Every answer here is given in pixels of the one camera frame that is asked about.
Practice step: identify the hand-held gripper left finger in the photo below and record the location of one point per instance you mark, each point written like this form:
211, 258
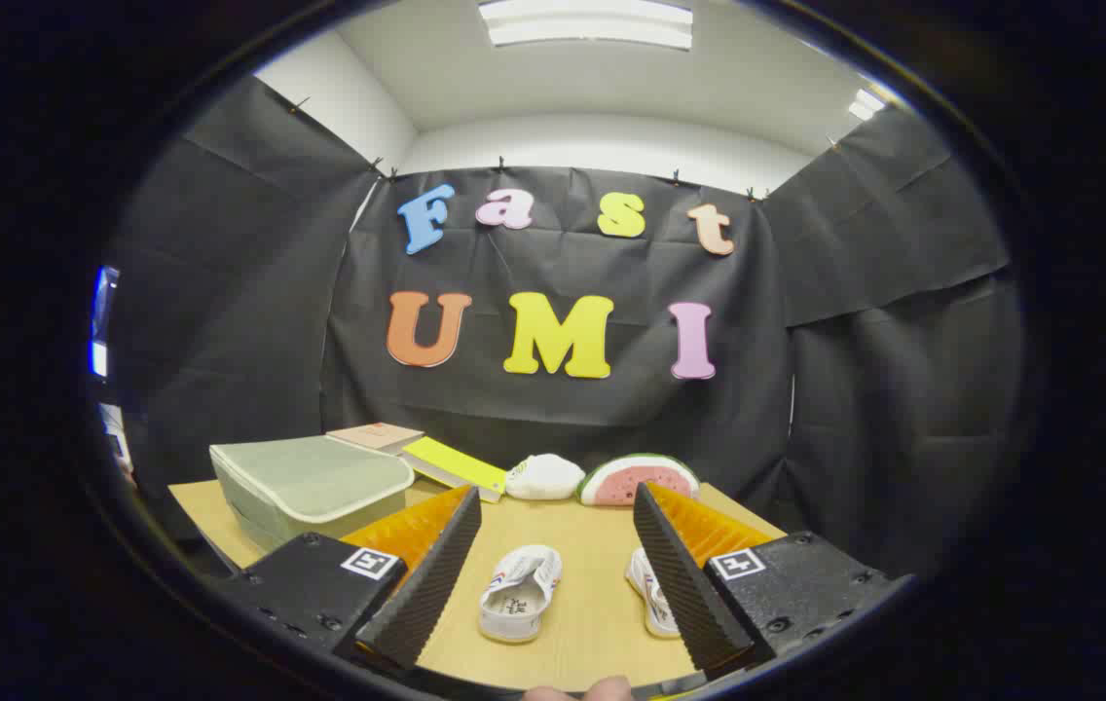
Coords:
426, 594

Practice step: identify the watermelon slice plush toy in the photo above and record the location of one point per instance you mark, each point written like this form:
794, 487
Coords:
621, 482

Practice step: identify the small ceiling light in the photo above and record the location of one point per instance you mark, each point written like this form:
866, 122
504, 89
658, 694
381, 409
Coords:
866, 104

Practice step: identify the long ceiling light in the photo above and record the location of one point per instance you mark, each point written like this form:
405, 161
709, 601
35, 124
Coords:
582, 24

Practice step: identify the yellow book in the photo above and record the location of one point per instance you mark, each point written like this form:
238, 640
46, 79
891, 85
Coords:
456, 464

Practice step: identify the white plush toy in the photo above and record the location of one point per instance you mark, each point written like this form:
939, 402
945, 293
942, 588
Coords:
543, 477

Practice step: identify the black backdrop cloth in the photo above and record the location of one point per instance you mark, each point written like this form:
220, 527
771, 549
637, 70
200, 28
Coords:
806, 389

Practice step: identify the white canvas shoe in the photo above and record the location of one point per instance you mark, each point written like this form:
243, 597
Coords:
652, 594
514, 604

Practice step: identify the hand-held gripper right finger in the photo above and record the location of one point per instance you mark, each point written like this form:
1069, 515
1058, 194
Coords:
684, 584

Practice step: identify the green fabric box lid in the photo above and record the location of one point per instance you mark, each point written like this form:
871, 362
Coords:
310, 472

